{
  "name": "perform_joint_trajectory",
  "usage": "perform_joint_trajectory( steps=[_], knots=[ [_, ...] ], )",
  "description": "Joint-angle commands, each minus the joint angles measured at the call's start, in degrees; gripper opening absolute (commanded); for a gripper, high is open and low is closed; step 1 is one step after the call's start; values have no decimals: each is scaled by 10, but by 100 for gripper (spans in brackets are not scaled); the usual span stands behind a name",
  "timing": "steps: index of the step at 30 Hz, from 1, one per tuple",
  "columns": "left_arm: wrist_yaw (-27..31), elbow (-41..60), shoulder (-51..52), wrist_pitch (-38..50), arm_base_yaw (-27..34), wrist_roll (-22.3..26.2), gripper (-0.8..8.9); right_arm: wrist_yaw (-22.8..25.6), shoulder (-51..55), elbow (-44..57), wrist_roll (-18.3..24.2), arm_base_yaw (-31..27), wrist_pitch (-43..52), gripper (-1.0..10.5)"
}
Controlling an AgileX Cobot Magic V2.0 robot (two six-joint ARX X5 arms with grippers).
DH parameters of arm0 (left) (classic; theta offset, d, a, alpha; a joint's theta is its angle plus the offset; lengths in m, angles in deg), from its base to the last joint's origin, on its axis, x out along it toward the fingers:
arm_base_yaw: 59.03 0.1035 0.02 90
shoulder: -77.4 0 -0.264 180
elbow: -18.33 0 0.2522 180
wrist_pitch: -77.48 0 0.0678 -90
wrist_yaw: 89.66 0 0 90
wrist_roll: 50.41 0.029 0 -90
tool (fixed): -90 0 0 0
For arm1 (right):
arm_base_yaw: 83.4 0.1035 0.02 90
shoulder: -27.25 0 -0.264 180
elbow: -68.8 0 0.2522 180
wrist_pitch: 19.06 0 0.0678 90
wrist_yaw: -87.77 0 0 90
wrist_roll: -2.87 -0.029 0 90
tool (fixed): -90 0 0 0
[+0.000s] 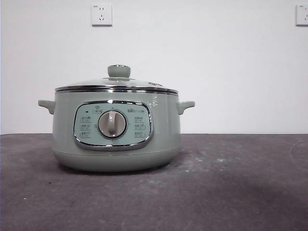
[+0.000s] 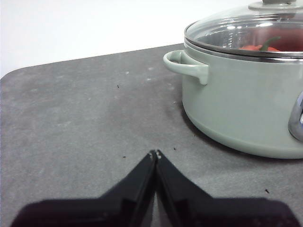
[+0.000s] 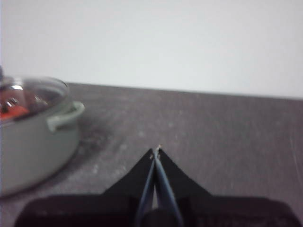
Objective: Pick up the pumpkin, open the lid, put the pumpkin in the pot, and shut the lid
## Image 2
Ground pale green electric cooking pot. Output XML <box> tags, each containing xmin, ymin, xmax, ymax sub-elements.
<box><xmin>162</xmin><ymin>46</ymin><xmax>303</xmax><ymax>159</ymax></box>

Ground glass lid with green knob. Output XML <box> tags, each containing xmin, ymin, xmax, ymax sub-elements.
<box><xmin>184</xmin><ymin>0</ymin><xmax>303</xmax><ymax>63</ymax></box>

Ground orange pumpkin with green stem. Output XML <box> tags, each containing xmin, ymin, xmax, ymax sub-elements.
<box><xmin>238</xmin><ymin>35</ymin><xmax>282</xmax><ymax>52</ymax></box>

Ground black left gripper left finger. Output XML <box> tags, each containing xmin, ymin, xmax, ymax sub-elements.
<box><xmin>14</xmin><ymin>149</ymin><xmax>158</xmax><ymax>227</ymax></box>

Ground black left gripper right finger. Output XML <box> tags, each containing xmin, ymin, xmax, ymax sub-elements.
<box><xmin>155</xmin><ymin>148</ymin><xmax>296</xmax><ymax>227</ymax></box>

